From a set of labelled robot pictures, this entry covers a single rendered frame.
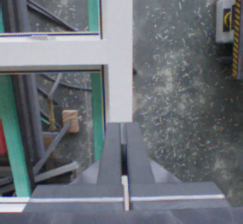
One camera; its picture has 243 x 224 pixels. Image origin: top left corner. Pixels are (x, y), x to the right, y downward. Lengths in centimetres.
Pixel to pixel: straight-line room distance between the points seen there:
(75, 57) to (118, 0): 12
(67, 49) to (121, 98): 13
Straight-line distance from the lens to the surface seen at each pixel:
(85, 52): 33
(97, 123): 43
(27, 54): 36
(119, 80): 33
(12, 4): 78
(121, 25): 33
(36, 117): 82
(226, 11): 132
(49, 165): 121
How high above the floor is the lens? 126
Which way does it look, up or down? 75 degrees down
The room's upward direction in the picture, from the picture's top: 177 degrees clockwise
